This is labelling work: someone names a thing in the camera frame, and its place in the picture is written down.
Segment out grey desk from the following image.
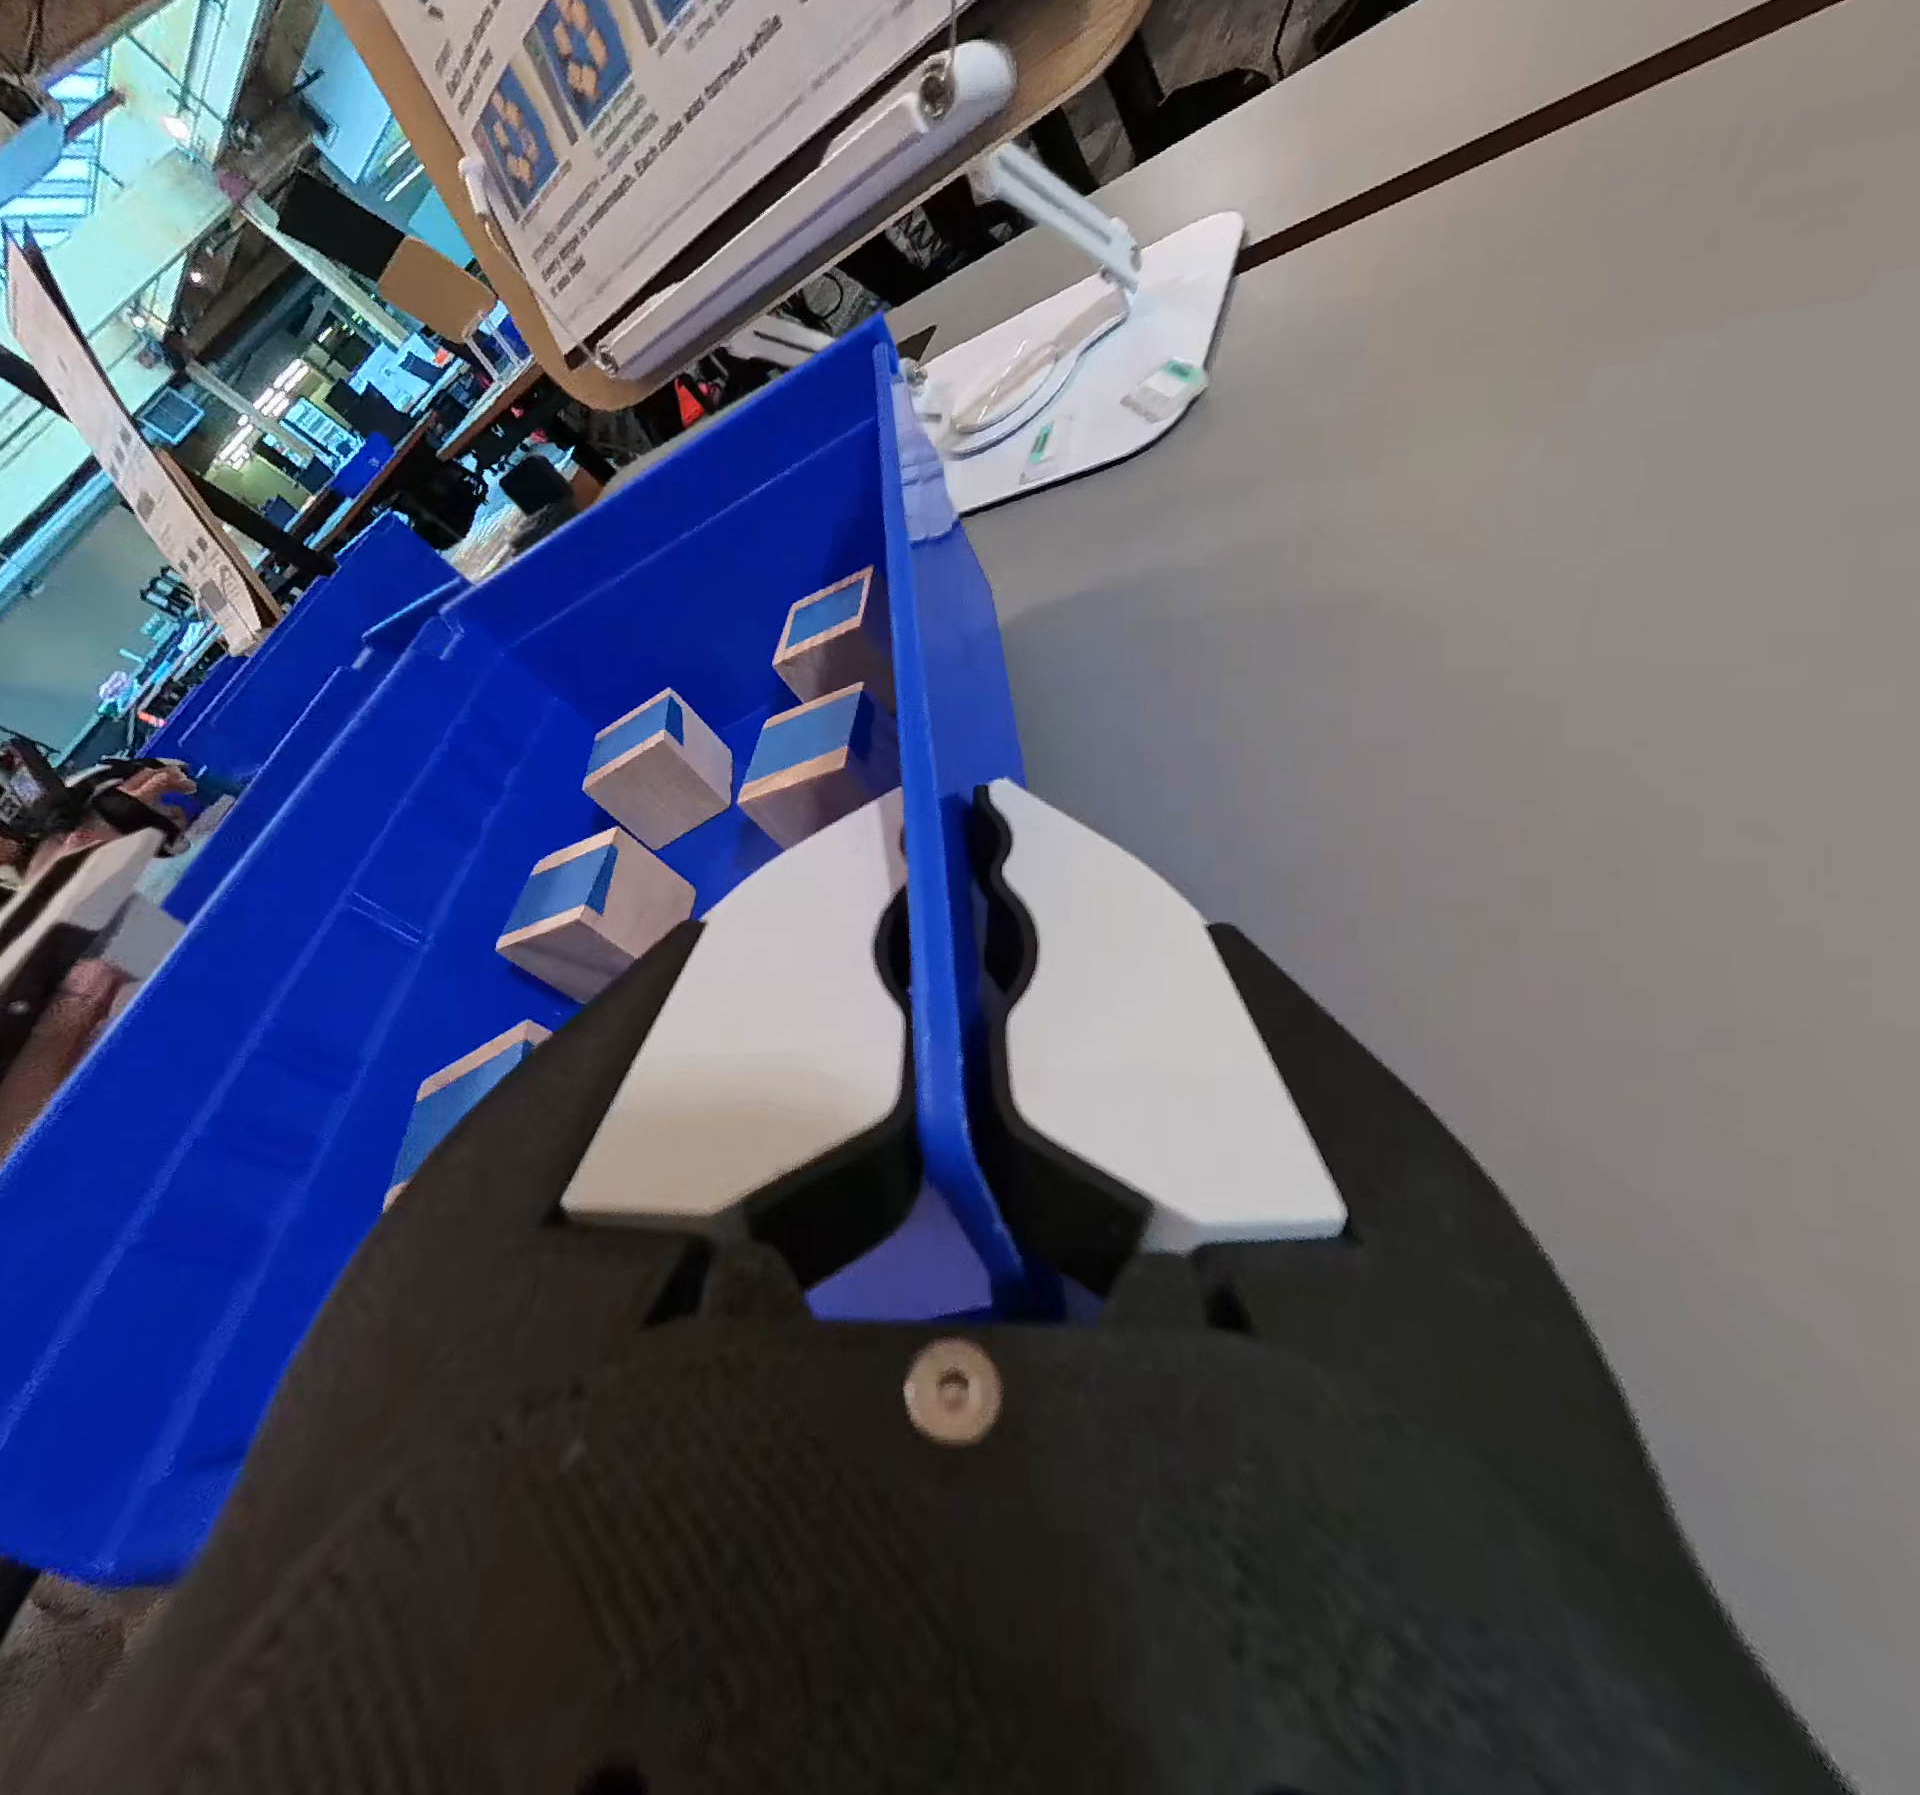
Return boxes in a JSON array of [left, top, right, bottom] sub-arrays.
[[884, 0, 1920, 1795]]

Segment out wooden document stand white base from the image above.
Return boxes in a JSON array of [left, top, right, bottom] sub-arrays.
[[265, 0, 1250, 519]]

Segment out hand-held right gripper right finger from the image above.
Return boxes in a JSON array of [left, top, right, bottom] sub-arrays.
[[973, 779, 1352, 1258]]

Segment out brown rounded board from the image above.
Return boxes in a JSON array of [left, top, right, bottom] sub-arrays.
[[374, 232, 501, 346]]

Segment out blue plastic bin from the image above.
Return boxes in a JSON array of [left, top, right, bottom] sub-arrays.
[[0, 309, 1083, 1590], [332, 415, 441, 495], [140, 512, 470, 927]]

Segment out printed instruction sheet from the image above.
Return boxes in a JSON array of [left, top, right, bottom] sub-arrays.
[[308, 0, 1120, 358]]

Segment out blue striped wooden cube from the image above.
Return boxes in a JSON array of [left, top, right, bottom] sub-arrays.
[[382, 1018, 554, 1211], [581, 690, 733, 844], [737, 686, 873, 851], [494, 827, 697, 1006], [772, 568, 877, 702]]

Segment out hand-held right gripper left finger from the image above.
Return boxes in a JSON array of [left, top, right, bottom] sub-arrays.
[[558, 794, 920, 1248]]

